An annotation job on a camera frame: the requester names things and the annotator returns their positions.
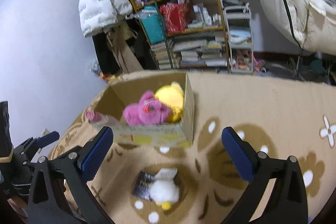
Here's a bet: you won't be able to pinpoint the white fluffy plush keychain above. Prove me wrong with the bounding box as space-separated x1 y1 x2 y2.
132 167 181 211

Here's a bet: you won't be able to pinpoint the pink plush toy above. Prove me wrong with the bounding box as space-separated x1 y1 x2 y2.
122 90 171 126

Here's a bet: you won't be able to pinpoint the yellow plush toy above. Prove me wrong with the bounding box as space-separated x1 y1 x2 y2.
154 81 185 123

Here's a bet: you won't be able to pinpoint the pink rolled bag pack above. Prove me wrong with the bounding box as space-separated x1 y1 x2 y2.
85 109 119 126

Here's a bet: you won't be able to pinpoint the cardboard box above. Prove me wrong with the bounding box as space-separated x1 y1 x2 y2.
85 72 195 148

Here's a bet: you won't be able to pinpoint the snack bags on floor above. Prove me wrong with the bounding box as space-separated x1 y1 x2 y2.
90 60 117 83

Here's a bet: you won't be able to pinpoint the stack of books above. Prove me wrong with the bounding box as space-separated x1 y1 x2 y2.
150 31 227 70

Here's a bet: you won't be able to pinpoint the white rolling cart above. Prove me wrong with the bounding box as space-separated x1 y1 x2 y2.
223 2 254 75

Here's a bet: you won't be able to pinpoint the teal storage box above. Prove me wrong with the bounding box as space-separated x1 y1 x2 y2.
138 6 164 44

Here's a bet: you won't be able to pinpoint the wooden bookshelf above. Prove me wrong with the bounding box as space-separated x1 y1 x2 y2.
130 0 230 69

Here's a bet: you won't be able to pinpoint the red gift bag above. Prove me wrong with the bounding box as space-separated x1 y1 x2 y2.
159 3 189 34

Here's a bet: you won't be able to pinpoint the wall socket lower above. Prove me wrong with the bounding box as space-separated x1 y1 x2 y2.
42 128 50 136

